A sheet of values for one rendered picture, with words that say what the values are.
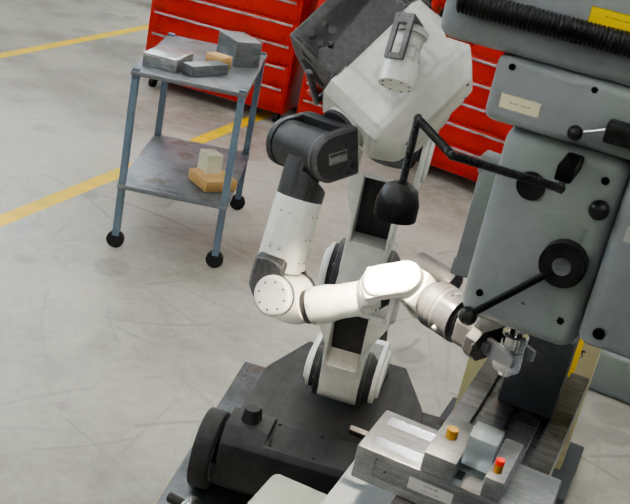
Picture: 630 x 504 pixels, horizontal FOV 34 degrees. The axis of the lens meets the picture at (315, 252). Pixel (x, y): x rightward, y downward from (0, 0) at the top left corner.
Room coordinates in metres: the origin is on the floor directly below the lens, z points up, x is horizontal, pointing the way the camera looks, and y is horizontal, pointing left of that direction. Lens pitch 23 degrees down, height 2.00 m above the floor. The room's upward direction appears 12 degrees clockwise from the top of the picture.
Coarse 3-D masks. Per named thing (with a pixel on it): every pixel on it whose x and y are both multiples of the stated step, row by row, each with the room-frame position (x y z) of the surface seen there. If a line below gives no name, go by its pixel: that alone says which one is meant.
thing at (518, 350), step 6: (504, 342) 1.55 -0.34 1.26; (510, 348) 1.54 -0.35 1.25; (516, 348) 1.54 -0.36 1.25; (522, 348) 1.55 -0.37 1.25; (516, 354) 1.54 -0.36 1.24; (522, 354) 1.55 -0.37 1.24; (516, 360) 1.54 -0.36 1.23; (522, 360) 1.56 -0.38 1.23; (498, 366) 1.55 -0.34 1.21; (504, 366) 1.54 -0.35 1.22; (516, 366) 1.55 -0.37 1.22; (504, 372) 1.54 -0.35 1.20; (510, 372) 1.54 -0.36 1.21; (516, 372) 1.55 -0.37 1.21
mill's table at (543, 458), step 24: (480, 384) 2.04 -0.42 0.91; (576, 384) 2.13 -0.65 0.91; (456, 408) 1.91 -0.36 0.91; (480, 408) 1.96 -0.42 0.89; (504, 408) 1.95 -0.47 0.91; (576, 408) 2.02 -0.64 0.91; (528, 432) 1.88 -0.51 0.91; (552, 432) 1.90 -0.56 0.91; (528, 456) 1.81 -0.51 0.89; (552, 456) 1.80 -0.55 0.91
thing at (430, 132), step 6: (420, 120) 1.59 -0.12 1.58; (420, 126) 1.57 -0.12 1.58; (426, 126) 1.56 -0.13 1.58; (426, 132) 1.54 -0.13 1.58; (432, 132) 1.53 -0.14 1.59; (432, 138) 1.51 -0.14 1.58; (438, 138) 1.50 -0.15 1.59; (438, 144) 1.49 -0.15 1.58; (444, 144) 1.48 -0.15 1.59; (444, 150) 1.46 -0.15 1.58; (450, 150) 1.46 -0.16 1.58
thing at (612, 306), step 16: (624, 208) 1.42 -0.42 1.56; (624, 224) 1.41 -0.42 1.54; (624, 240) 1.41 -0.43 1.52; (608, 256) 1.42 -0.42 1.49; (624, 256) 1.41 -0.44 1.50; (608, 272) 1.41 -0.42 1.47; (624, 272) 1.41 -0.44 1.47; (608, 288) 1.41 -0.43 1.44; (624, 288) 1.40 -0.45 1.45; (592, 304) 1.42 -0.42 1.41; (608, 304) 1.41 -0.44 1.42; (624, 304) 1.40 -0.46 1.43; (592, 320) 1.41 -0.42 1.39; (608, 320) 1.41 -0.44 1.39; (624, 320) 1.40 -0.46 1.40; (592, 336) 1.41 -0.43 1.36; (608, 336) 1.40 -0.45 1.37; (624, 336) 1.40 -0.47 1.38; (624, 352) 1.40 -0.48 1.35
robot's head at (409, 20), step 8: (400, 16) 1.85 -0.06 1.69; (408, 16) 1.85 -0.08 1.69; (416, 16) 1.85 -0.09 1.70; (400, 24) 1.86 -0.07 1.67; (408, 24) 1.84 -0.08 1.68; (416, 24) 1.86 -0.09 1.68; (392, 32) 1.84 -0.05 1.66; (408, 32) 1.83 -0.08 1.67; (392, 40) 1.83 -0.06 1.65; (408, 40) 1.83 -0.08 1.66; (400, 48) 1.82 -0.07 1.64; (384, 56) 1.82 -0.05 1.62; (392, 56) 1.81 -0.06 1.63; (400, 56) 1.81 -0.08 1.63
